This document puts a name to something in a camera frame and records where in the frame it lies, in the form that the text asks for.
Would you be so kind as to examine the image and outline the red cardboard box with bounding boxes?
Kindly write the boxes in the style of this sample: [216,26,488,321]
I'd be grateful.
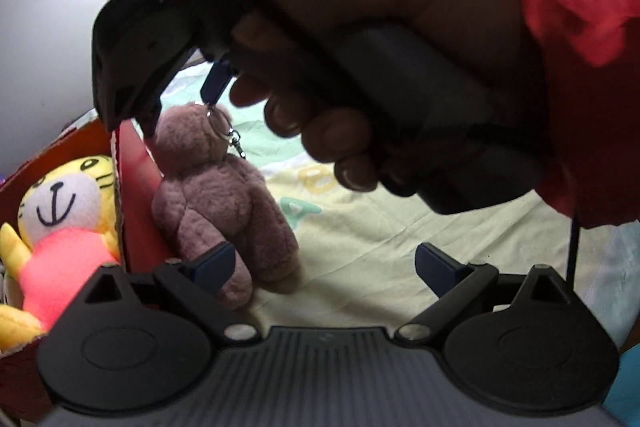
[0,117,173,425]

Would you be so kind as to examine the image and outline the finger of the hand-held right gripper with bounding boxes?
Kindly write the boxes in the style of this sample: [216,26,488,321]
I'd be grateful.
[199,52,236,106]

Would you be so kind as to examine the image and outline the light blue cloth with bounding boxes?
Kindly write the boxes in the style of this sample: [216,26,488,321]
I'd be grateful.
[602,352,640,425]

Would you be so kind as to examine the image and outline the pink teddy bear keychain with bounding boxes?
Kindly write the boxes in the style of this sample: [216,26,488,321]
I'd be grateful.
[150,103,301,310]

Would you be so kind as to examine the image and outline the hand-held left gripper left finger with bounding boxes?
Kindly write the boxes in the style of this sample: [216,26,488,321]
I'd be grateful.
[85,241,258,343]

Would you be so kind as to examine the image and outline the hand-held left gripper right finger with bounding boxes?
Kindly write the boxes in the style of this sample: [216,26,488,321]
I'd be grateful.
[394,243,571,343]

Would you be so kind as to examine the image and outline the person's right forearm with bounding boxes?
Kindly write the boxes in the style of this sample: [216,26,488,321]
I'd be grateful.
[495,0,640,228]

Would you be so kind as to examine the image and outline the yellow tiger plush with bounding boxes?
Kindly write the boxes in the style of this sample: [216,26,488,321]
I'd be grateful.
[0,154,123,353]

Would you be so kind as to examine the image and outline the printed bear bedsheet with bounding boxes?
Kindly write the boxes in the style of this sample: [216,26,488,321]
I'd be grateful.
[150,57,640,353]

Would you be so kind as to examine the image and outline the thin black cable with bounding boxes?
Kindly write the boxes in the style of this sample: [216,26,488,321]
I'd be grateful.
[567,212,581,294]

